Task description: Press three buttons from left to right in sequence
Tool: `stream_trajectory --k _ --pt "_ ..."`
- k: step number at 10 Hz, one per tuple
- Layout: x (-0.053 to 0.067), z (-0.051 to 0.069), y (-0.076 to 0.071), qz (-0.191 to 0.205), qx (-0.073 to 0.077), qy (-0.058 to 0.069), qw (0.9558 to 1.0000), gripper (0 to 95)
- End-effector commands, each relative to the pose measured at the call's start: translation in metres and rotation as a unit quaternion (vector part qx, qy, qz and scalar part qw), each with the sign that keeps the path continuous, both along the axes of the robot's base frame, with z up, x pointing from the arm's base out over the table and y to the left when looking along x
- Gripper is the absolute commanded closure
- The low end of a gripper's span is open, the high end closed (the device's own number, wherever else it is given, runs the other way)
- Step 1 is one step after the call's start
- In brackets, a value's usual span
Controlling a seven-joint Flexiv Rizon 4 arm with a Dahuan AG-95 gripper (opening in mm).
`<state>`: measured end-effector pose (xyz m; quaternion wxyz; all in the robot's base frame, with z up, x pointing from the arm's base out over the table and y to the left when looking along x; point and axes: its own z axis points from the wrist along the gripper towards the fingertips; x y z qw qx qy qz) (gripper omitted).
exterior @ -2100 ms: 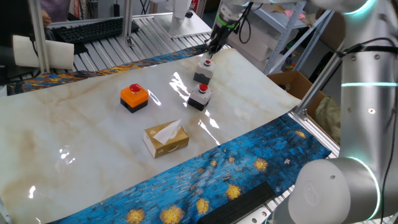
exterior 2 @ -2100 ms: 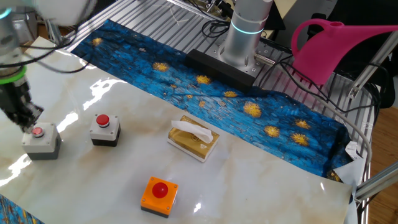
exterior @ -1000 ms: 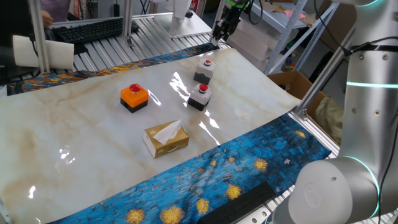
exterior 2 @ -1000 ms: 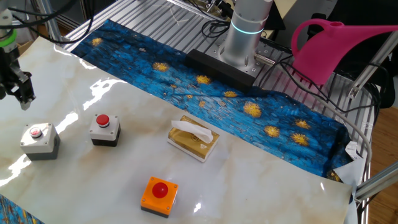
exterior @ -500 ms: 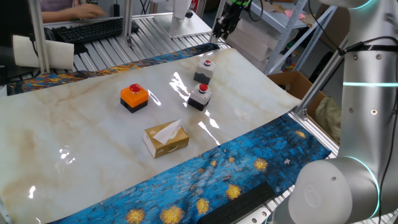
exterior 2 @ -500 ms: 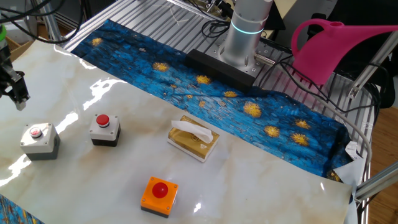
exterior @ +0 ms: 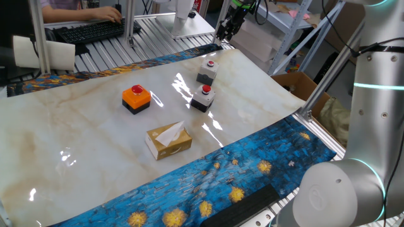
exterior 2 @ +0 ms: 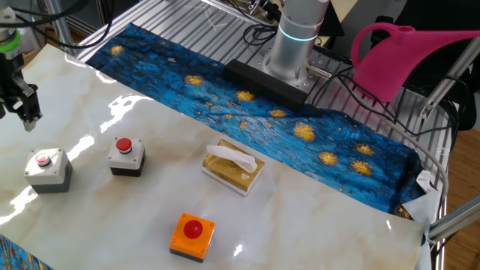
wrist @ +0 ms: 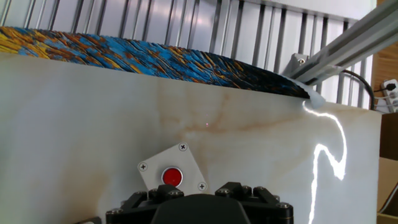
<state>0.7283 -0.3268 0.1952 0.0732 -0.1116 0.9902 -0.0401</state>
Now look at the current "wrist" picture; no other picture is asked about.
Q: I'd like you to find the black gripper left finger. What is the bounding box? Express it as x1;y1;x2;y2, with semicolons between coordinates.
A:
105;184;185;224

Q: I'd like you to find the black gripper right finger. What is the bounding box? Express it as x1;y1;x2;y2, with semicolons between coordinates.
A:
214;182;294;224

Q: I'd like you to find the grey box red button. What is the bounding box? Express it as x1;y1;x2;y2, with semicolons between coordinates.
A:
137;142;208;195

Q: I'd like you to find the marble pattern mat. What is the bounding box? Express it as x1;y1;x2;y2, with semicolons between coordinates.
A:
0;51;382;224

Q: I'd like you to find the blue starry painting cloth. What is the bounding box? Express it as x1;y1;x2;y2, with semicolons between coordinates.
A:
0;26;312;100

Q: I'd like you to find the white power strip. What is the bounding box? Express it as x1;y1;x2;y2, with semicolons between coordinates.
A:
374;78;398;113

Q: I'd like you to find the black floor cable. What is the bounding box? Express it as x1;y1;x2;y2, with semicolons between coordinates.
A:
341;69;376;110

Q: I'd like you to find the aluminium profile post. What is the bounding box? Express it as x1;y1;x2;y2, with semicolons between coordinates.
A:
281;0;398;86

